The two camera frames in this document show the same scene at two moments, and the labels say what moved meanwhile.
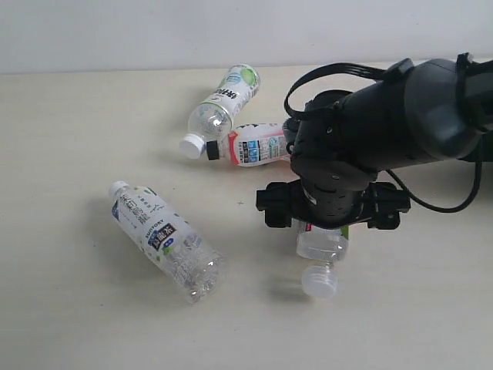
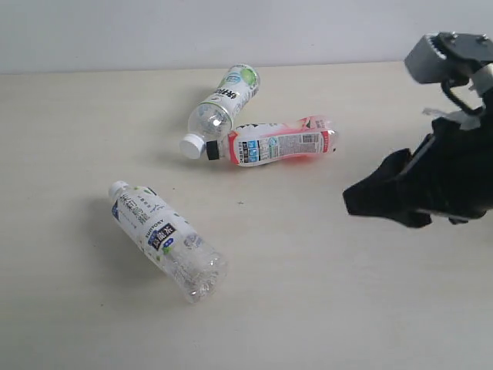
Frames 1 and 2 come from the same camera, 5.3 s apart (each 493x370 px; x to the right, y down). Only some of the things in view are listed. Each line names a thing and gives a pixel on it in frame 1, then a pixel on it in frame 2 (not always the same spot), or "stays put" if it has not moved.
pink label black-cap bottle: [249, 145] stays put
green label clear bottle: [212, 120] stays put
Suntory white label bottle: [176, 251] stays put
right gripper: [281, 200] to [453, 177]
